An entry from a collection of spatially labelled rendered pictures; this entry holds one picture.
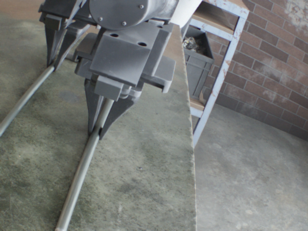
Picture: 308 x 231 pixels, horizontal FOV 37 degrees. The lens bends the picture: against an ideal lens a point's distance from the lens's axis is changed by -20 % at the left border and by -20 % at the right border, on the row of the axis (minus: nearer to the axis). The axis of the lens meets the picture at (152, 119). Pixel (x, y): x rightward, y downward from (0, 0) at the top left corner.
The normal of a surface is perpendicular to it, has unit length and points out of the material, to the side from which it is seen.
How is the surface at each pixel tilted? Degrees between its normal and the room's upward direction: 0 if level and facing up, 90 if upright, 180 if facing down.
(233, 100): 90
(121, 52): 90
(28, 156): 0
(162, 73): 0
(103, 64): 90
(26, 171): 0
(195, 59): 90
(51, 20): 126
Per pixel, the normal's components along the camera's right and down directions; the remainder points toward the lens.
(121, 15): -0.32, 0.34
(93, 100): -0.22, 0.70
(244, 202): 0.34, -0.83
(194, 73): -0.02, 0.47
